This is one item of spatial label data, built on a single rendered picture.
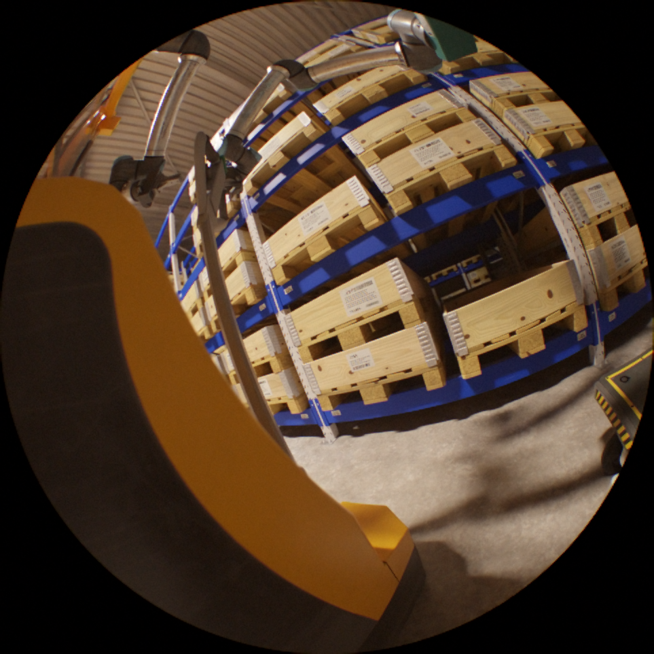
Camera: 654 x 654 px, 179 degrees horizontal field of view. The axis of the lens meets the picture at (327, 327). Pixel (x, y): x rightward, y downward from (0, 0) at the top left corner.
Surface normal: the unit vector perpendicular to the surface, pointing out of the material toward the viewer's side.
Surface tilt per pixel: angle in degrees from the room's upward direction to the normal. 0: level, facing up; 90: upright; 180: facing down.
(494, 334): 90
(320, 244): 90
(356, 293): 90
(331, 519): 90
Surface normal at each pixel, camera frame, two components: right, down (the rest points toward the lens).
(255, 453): 0.78, -0.33
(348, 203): -0.51, 0.15
